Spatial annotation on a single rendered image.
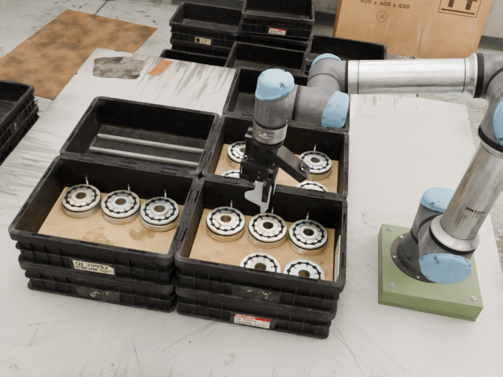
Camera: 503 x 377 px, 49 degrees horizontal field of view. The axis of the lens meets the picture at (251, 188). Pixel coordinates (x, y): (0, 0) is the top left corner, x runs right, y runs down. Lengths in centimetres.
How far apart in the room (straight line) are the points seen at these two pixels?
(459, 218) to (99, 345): 90
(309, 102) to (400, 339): 69
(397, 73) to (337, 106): 17
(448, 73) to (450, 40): 305
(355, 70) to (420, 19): 301
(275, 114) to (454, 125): 126
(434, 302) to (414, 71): 63
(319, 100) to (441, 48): 320
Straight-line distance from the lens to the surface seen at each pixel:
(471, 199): 126
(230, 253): 142
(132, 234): 147
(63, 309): 151
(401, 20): 422
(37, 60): 393
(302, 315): 136
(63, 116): 213
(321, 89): 115
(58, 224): 153
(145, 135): 179
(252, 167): 125
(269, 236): 143
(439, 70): 124
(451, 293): 157
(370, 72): 123
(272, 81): 112
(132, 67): 238
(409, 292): 153
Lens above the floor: 191
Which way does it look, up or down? 43 degrees down
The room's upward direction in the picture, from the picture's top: 6 degrees clockwise
